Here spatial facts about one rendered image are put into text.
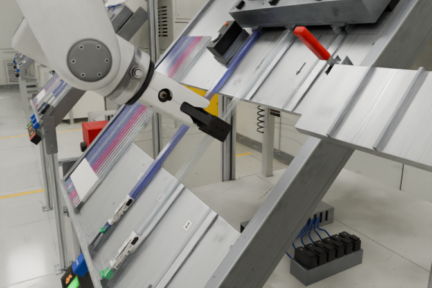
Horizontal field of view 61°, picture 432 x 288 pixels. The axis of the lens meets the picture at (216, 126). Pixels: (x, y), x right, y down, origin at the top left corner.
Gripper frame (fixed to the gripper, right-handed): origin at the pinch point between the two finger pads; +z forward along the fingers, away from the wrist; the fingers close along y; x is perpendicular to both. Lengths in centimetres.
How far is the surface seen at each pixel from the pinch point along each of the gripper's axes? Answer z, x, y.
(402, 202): 75, -10, 9
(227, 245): -0.6, 13.1, -17.0
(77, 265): -5.3, 33.0, 10.1
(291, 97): 3.1, -9.0, -10.1
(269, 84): 3.5, -10.6, -3.1
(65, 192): -5.7, 29.4, 37.1
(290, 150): 192, -28, 185
